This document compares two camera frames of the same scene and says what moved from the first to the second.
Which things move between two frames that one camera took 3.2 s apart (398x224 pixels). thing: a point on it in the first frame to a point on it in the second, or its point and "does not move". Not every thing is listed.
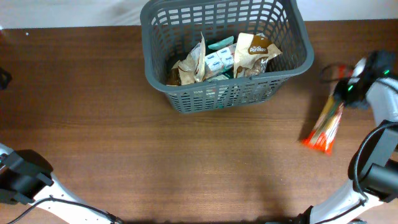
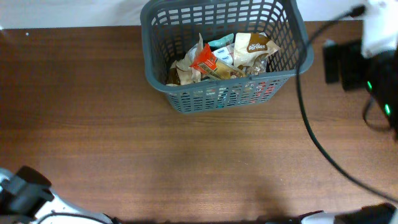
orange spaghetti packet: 322,134 to 206,63
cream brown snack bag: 192,68 does not move
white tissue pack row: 220,60 does not move
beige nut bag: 251,54 does not move
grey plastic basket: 170,30 does not move
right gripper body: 343,91 to 331,64
